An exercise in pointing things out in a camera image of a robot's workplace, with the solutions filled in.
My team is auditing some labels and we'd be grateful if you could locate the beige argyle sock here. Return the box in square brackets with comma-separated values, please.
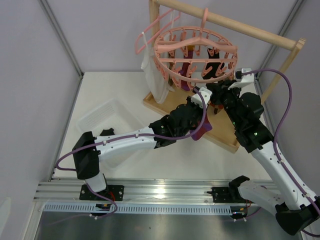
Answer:
[168, 62, 175, 92]
[209, 101, 224, 115]

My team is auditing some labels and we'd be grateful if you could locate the black sock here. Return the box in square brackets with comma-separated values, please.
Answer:
[201, 48, 225, 80]
[99, 128, 115, 137]

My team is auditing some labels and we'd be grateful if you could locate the magenta striped sock yellow cuff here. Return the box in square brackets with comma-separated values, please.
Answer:
[191, 115, 213, 141]

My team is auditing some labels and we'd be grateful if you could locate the pink round clip hanger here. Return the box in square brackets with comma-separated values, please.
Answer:
[153, 8, 238, 89]

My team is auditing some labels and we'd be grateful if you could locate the white plastic basket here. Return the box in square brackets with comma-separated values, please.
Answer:
[76, 98, 147, 171]

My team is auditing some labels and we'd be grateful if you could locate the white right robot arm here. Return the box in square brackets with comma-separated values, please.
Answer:
[206, 80, 320, 236]

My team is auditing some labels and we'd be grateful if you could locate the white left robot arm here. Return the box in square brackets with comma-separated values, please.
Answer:
[72, 101, 206, 193]

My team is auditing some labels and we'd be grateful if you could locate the pink clothes hanger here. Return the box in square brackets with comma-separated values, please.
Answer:
[134, 8, 183, 55]

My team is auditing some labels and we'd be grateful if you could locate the wooden clothes rack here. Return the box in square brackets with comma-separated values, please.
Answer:
[143, 0, 306, 153]

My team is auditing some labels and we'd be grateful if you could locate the white camisole top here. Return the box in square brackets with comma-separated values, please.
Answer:
[140, 11, 177, 105]

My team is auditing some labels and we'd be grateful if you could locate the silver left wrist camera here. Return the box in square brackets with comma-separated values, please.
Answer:
[191, 87, 212, 109]

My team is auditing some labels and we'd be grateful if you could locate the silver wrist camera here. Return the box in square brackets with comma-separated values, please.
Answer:
[228, 67, 255, 90]
[191, 87, 212, 109]

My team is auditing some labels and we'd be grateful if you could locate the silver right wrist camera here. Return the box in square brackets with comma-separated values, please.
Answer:
[228, 67, 255, 90]

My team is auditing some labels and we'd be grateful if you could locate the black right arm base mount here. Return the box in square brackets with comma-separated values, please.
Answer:
[206, 187, 242, 203]

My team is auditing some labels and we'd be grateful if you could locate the aluminium mounting rail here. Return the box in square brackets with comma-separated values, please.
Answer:
[33, 177, 286, 204]

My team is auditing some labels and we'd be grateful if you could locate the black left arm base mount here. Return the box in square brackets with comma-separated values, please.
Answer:
[79, 184, 125, 201]

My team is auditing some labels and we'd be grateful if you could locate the white slotted cable duct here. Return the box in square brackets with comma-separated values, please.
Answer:
[43, 202, 247, 216]

